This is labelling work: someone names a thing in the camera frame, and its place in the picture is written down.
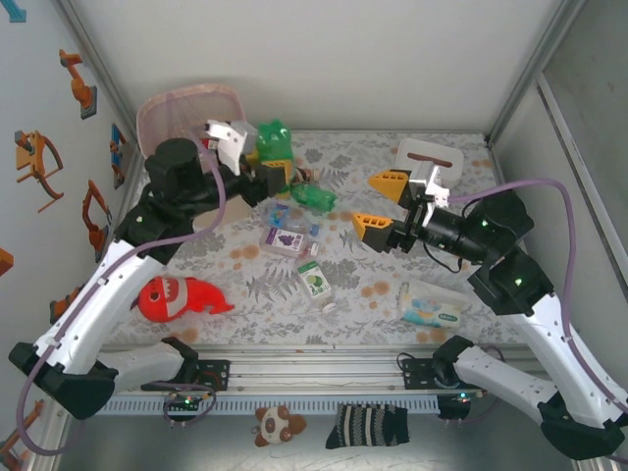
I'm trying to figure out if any clear bottle colourful label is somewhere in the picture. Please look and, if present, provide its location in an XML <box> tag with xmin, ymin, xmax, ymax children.
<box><xmin>258</xmin><ymin>201</ymin><xmax>324</xmax><ymax>237</ymax></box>

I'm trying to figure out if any clear bottle purple grape label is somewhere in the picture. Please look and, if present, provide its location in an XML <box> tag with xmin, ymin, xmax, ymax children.
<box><xmin>258</xmin><ymin>225</ymin><xmax>322</xmax><ymax>260</ymax></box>

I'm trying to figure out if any clear bottle lime label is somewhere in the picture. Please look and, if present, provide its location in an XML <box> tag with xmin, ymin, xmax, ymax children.
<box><xmin>292</xmin><ymin>258</ymin><xmax>339</xmax><ymax>316</ymax></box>

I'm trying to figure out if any pink ribbed plastic bin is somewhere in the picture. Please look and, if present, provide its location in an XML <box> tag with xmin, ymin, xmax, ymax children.
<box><xmin>135</xmin><ymin>82</ymin><xmax>252</xmax><ymax>233</ymax></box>

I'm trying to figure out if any white and pink tissue box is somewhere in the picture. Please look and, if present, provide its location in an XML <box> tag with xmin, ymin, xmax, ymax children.
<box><xmin>394</xmin><ymin>137</ymin><xmax>465</xmax><ymax>190</ymax></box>

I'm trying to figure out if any floral patterned tablecloth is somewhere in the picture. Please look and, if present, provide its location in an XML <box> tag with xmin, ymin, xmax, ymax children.
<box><xmin>95</xmin><ymin>130</ymin><xmax>522</xmax><ymax>347</ymax></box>

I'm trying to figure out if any wet wipes pack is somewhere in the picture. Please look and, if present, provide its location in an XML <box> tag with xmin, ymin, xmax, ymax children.
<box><xmin>395</xmin><ymin>280</ymin><xmax>468</xmax><ymax>329</ymax></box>

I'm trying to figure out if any red shark plush toy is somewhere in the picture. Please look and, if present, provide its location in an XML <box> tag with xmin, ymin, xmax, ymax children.
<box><xmin>130</xmin><ymin>275</ymin><xmax>236</xmax><ymax>324</ymax></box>

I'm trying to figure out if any black white striped sock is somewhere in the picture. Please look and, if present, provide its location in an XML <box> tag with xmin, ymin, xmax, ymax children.
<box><xmin>325</xmin><ymin>402</ymin><xmax>410</xmax><ymax>450</ymax></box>

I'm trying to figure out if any brown white bear plush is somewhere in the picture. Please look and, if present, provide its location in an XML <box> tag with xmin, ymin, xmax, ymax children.
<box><xmin>253</xmin><ymin>405</ymin><xmax>308</xmax><ymax>448</ymax></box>

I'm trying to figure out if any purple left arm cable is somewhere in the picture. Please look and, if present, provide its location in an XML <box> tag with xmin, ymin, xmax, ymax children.
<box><xmin>17</xmin><ymin>134</ymin><xmax>228</xmax><ymax>457</ymax></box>

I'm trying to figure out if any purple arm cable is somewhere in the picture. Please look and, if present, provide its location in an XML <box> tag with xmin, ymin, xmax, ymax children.
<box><xmin>17</xmin><ymin>134</ymin><xmax>228</xmax><ymax>457</ymax></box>
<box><xmin>436</xmin><ymin>178</ymin><xmax>628</xmax><ymax>465</ymax></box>

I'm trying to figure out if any blue orange wall model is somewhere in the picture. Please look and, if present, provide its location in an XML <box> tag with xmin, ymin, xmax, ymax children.
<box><xmin>110</xmin><ymin>123</ymin><xmax>129</xmax><ymax>190</ymax></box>

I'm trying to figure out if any thin black right gripper cable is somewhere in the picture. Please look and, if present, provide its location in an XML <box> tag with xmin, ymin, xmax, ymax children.
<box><xmin>423</xmin><ymin>242</ymin><xmax>465</xmax><ymax>275</ymax></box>

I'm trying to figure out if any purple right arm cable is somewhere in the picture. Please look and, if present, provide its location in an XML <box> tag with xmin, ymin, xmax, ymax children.
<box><xmin>436</xmin><ymin>178</ymin><xmax>628</xmax><ymax>465</ymax></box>

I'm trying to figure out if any orange claw wall model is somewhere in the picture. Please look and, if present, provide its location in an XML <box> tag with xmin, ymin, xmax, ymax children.
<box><xmin>14</xmin><ymin>130</ymin><xmax>65</xmax><ymax>214</ymax></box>

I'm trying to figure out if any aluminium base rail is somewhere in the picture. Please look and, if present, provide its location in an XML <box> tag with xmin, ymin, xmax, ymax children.
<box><xmin>97</xmin><ymin>342</ymin><xmax>555</xmax><ymax>393</ymax></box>

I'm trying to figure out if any aluminium enclosure frame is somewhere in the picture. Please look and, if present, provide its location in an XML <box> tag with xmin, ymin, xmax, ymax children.
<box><xmin>28</xmin><ymin>0</ymin><xmax>628</xmax><ymax>471</ymax></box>

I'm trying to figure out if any white slotted cable duct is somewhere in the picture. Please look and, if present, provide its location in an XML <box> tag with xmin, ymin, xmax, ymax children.
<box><xmin>102</xmin><ymin>394</ymin><xmax>442</xmax><ymax>416</ymax></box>

